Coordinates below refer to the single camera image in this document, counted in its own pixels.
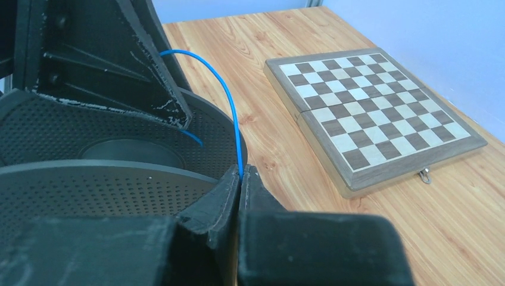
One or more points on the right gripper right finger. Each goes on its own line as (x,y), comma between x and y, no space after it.
(281,247)

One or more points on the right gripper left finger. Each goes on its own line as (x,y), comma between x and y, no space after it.
(196,246)

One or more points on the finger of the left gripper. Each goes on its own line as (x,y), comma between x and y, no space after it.
(100,55)

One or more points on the dark grey cable spool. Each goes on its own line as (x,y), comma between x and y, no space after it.
(59,160)

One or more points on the wooden chessboard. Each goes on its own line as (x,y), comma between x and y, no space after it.
(368,119)

